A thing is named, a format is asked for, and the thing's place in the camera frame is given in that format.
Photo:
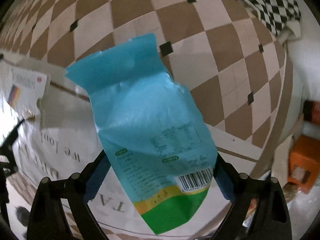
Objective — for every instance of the brown checkered tablecloth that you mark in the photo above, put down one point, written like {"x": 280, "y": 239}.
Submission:
{"x": 200, "y": 55}

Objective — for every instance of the blue and green snack bag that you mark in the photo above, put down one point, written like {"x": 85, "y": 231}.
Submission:
{"x": 150, "y": 117}

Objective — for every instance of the black and white checkered cloth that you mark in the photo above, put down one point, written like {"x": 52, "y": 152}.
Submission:
{"x": 270, "y": 2}

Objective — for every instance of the white pillow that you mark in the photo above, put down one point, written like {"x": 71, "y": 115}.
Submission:
{"x": 292, "y": 31}

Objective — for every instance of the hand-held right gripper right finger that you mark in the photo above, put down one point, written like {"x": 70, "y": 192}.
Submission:
{"x": 225, "y": 181}

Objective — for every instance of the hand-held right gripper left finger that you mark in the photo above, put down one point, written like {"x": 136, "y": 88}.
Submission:
{"x": 97, "y": 176}

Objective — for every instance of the white box with flag print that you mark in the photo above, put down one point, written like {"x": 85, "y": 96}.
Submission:
{"x": 27, "y": 90}

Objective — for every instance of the orange box with window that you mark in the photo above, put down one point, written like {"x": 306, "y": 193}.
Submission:
{"x": 300, "y": 160}

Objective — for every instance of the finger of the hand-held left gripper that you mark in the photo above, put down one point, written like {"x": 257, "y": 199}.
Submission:
{"x": 6, "y": 165}

